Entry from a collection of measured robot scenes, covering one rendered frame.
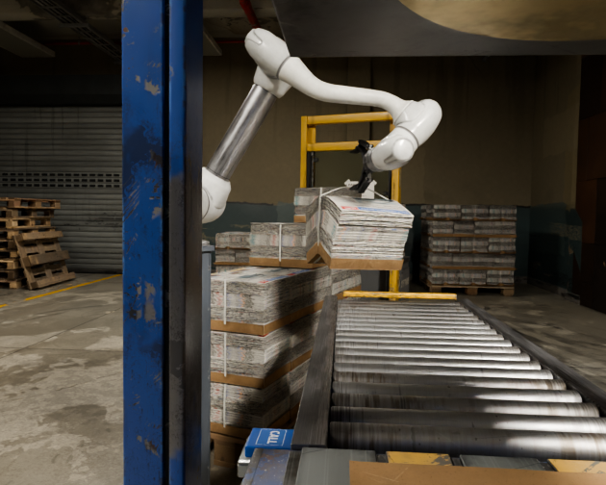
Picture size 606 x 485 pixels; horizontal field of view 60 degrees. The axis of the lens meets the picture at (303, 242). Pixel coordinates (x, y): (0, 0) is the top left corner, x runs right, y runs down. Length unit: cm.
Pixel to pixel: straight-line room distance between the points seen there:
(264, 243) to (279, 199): 649
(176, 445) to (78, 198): 973
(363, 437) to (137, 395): 33
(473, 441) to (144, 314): 50
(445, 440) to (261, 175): 868
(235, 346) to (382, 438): 156
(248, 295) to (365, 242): 61
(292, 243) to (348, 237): 92
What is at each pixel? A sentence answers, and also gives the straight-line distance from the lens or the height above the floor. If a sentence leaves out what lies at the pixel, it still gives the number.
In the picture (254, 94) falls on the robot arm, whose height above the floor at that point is 156.
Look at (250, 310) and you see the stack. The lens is 225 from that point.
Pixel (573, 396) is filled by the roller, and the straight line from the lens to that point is 109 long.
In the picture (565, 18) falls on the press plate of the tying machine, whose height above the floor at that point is 129.
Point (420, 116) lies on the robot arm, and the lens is 182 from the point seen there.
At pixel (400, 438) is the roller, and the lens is 83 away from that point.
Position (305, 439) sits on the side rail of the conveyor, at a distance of 78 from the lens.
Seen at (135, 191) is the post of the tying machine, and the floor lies 114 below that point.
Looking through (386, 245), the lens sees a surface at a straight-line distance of 194.
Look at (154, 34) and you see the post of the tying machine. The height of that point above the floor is 132.
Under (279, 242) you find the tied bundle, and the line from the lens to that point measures 278.
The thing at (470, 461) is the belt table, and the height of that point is 80.
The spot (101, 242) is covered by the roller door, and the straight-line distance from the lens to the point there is 1017.
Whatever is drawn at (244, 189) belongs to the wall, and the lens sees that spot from 940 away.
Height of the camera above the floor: 111
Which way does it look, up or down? 3 degrees down
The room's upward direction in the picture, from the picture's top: 1 degrees clockwise
